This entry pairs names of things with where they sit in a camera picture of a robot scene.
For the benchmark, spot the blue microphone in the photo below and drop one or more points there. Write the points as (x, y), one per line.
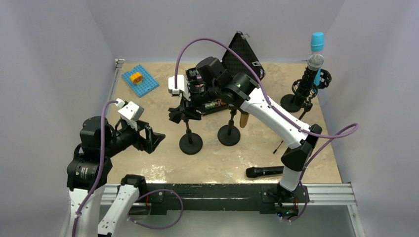
(317, 46)

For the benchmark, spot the black tripod mic stand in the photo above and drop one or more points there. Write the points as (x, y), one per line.
(325, 80)

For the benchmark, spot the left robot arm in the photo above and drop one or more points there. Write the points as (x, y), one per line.
(88, 171)

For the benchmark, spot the blue building baseplate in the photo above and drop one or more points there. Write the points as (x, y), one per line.
(148, 84)

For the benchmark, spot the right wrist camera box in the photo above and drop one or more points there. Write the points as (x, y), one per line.
(179, 87)

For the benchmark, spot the black microphone orange end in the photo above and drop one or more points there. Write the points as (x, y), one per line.
(255, 172)

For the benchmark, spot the black round-base mic stand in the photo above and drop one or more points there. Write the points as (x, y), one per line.
(190, 143)

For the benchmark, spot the shock-mount round-base stand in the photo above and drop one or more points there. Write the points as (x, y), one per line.
(287, 101)

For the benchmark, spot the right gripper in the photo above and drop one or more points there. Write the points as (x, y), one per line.
(190, 113)

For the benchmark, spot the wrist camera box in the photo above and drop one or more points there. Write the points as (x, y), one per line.
(179, 87)
(131, 113)

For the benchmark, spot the silver-head black microphone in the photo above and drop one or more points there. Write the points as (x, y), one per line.
(314, 63)

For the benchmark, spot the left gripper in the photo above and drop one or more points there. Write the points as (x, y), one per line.
(151, 138)

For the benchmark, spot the black poker chip case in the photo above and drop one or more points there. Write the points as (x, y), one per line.
(240, 45)

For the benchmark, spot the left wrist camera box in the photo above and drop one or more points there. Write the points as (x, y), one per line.
(131, 113)

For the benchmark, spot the yellow orange toy brick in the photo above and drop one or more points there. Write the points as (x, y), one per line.
(136, 78)

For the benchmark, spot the gold microphone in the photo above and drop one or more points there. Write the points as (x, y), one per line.
(244, 117)

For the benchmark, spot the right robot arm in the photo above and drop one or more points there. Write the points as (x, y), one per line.
(245, 94)

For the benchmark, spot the black front mounting rail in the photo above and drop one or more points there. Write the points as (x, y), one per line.
(262, 198)

